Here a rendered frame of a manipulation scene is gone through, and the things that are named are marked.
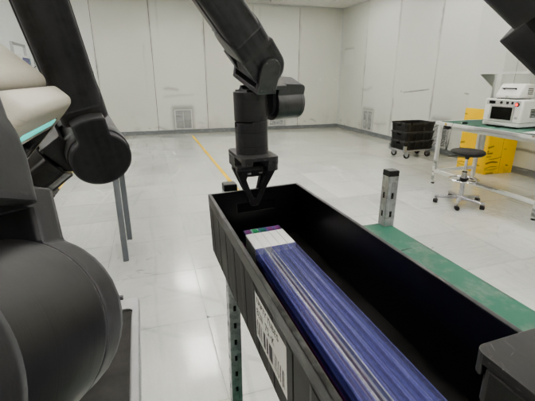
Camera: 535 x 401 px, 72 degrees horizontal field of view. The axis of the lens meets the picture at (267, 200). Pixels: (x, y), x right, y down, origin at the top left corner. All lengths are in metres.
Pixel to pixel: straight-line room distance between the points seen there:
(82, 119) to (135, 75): 8.95
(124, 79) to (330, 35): 5.23
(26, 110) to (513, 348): 0.30
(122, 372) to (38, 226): 0.28
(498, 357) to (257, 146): 0.50
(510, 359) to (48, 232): 0.22
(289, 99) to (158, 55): 8.84
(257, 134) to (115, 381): 0.41
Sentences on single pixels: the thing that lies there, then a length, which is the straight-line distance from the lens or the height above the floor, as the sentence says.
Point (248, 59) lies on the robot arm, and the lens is 0.58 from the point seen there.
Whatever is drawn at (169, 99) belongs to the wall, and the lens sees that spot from 9.48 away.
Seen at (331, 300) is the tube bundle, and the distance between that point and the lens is 0.48.
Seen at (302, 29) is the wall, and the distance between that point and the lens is 10.29.
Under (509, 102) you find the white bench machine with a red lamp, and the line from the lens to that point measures 4.82.
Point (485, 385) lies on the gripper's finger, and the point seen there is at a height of 1.18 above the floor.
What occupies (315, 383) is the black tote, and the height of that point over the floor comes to 1.12.
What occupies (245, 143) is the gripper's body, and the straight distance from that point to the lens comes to 0.64.
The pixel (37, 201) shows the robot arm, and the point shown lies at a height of 1.27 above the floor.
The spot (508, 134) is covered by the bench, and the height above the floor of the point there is 0.78.
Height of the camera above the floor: 1.32
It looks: 18 degrees down
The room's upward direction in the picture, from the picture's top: straight up
